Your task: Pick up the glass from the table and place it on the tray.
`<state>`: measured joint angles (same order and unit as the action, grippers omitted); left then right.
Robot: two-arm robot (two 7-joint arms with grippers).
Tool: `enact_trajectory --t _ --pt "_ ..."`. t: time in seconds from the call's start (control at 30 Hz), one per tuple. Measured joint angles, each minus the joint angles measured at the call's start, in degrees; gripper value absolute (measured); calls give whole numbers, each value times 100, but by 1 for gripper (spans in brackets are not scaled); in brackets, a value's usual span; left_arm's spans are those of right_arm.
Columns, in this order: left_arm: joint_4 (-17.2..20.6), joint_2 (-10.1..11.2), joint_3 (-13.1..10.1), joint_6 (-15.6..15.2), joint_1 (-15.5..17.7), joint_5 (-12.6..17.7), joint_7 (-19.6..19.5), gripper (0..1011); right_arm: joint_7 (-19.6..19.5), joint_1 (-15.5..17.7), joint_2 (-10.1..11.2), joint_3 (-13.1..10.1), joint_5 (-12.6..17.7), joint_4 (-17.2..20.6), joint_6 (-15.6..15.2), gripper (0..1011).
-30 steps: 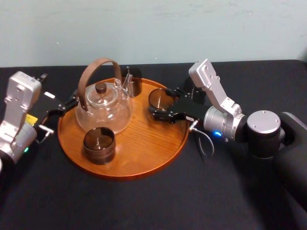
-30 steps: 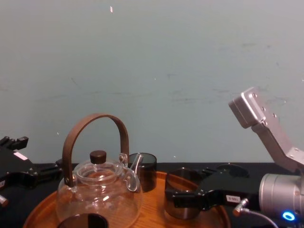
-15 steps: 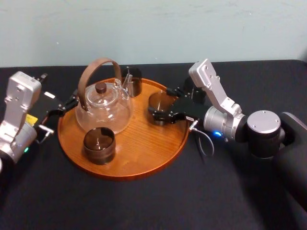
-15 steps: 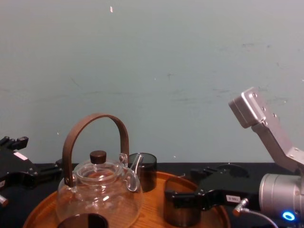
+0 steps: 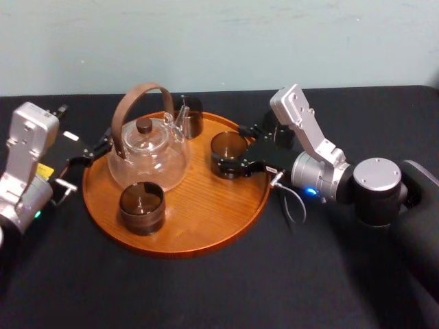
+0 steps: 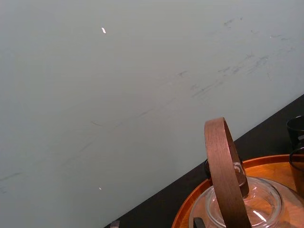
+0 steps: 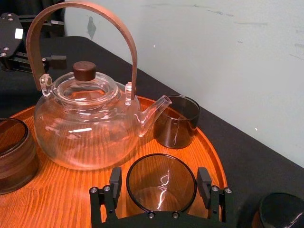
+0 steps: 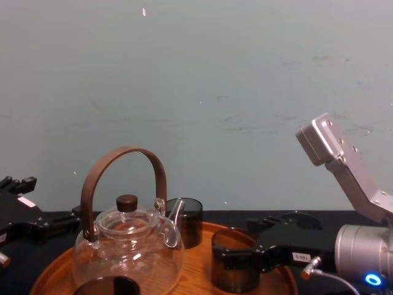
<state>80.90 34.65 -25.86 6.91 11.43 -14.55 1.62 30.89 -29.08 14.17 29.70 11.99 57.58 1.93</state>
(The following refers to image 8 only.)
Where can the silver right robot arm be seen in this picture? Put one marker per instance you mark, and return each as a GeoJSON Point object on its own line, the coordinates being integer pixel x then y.
{"type": "Point", "coordinates": [359, 246]}

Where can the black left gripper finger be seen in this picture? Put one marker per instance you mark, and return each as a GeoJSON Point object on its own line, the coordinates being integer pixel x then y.
{"type": "Point", "coordinates": [24, 185]}
{"type": "Point", "coordinates": [61, 222]}

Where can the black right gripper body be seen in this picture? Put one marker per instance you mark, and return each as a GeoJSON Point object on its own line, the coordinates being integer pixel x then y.
{"type": "Point", "coordinates": [294, 239]}

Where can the black table cloth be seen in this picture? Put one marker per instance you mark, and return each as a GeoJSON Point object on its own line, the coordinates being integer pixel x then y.
{"type": "Point", "coordinates": [230, 217]}

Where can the glass lid with brown knob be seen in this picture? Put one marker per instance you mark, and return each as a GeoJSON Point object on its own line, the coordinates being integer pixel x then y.
{"type": "Point", "coordinates": [126, 202]}

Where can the smoky dark drinking glass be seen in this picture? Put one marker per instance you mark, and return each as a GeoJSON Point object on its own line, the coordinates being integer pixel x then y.
{"type": "Point", "coordinates": [236, 282]}
{"type": "Point", "coordinates": [107, 286]}
{"type": "Point", "coordinates": [192, 224]}
{"type": "Point", "coordinates": [302, 219]}

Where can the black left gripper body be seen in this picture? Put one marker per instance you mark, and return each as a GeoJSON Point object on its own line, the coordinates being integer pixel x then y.
{"type": "Point", "coordinates": [18, 215]}

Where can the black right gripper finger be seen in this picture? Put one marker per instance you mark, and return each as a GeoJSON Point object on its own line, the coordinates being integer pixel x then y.
{"type": "Point", "coordinates": [236, 259]}
{"type": "Point", "coordinates": [259, 224]}

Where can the round wooden tray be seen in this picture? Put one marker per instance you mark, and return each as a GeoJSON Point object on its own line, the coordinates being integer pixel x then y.
{"type": "Point", "coordinates": [196, 270]}

